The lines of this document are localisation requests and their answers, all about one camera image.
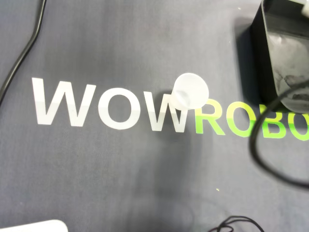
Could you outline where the black plastic tray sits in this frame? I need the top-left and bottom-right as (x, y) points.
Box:
(250, 0), (309, 114)

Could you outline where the dark grey WOWROBO mat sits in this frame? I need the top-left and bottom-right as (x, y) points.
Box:
(0, 0), (309, 232)

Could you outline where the white desk lamp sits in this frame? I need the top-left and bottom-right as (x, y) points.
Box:
(0, 219), (69, 232)

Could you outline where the black servo cable bundle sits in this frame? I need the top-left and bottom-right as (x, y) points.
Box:
(207, 81), (309, 232)

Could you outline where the thick black cable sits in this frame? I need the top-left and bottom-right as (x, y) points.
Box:
(0, 0), (47, 104)

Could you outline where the white flanged plastic cup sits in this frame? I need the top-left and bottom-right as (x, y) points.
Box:
(170, 73), (210, 111)

